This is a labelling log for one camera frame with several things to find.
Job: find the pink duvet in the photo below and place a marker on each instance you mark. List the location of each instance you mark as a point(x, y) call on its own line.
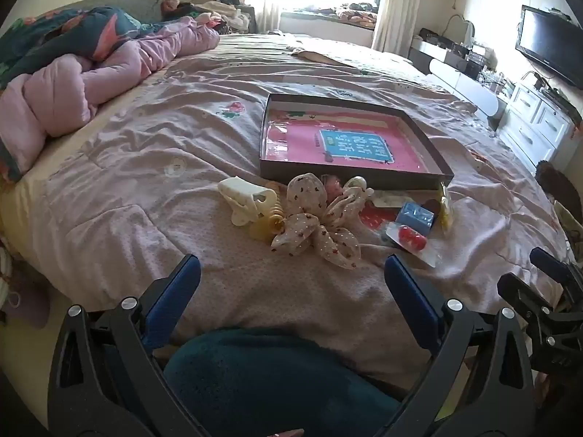
point(68, 91)

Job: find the small blue box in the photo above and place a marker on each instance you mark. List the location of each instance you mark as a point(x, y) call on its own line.
point(414, 218)

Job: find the dark floral quilt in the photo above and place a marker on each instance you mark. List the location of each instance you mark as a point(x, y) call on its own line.
point(54, 32)

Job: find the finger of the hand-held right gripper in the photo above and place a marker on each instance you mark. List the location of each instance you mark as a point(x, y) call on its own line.
point(521, 293)
point(549, 260)

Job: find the white drawer cabinet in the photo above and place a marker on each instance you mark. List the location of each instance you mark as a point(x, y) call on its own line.
point(535, 123)

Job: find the pink hair accessory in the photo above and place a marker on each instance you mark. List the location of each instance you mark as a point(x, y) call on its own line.
point(331, 185)

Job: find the brown furry cushion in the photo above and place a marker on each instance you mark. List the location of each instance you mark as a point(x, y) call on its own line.
point(551, 180)

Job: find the shallow pink-lined cardboard box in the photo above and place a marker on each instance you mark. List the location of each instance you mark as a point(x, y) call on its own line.
point(346, 141)

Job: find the cream curtain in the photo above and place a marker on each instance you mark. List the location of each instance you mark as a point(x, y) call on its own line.
point(398, 9)

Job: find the white hair claw clip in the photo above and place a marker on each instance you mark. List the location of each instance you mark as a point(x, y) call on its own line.
point(246, 200)

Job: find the person's teal trouser leg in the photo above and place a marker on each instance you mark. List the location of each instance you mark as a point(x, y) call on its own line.
point(273, 382)

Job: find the clear packet of hair clips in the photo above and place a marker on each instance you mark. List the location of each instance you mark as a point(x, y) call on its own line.
point(410, 239)

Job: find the grey pillow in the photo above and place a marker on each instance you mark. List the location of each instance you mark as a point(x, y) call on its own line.
point(118, 4)

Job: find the flat screen television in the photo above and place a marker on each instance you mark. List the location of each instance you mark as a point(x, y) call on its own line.
point(549, 43)

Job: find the clutter on window sill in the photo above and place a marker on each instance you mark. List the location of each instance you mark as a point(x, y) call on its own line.
point(357, 14)

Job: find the pile of clothes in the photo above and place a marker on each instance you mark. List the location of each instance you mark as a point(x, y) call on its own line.
point(214, 11)

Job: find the dotted fabric bow scrunchie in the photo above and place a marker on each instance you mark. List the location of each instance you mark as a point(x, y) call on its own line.
point(314, 223)

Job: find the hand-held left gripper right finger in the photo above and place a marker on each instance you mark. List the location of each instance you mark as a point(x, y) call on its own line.
point(410, 296)

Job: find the white low desk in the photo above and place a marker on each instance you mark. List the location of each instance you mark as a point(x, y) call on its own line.
point(455, 77)

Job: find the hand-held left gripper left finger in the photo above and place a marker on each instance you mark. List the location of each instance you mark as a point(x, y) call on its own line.
point(175, 300)

